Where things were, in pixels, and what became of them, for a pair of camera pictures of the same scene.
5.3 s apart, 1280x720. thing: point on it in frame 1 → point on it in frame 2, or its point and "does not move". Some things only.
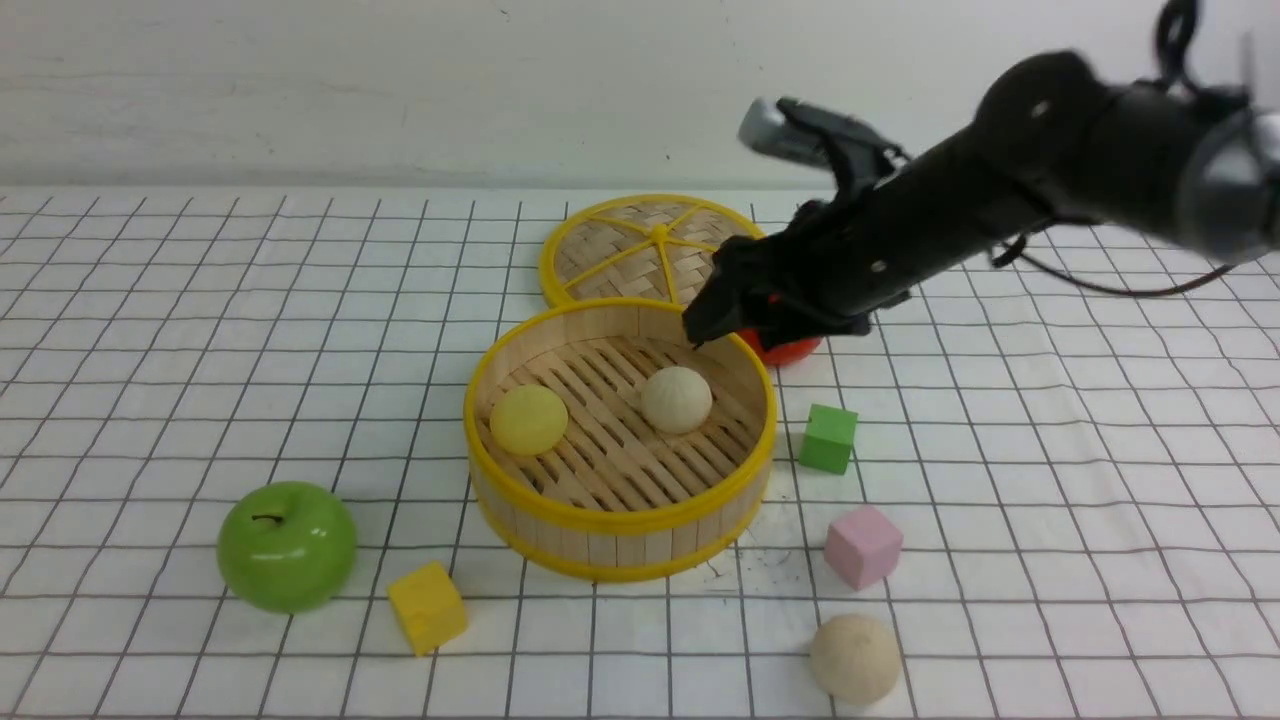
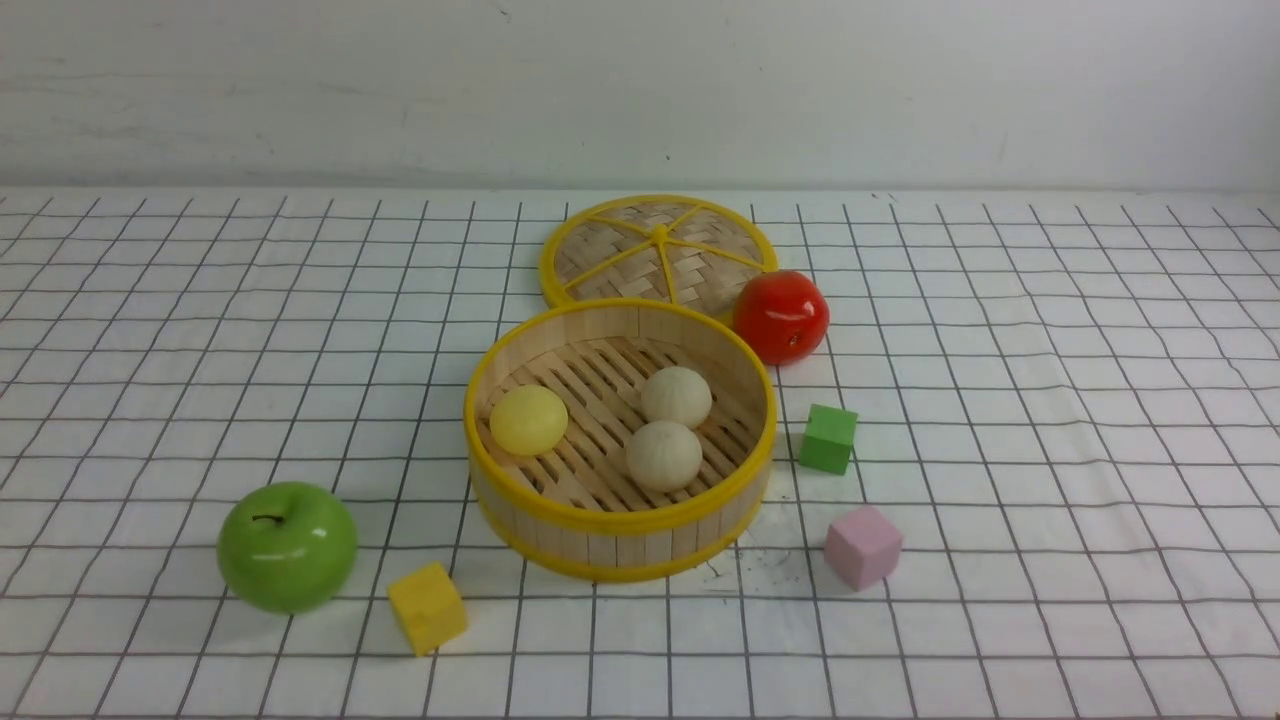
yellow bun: (529, 420) does not move
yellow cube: (430, 607) does not move
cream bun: (676, 400) does not move
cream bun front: (855, 658) → (663, 456)
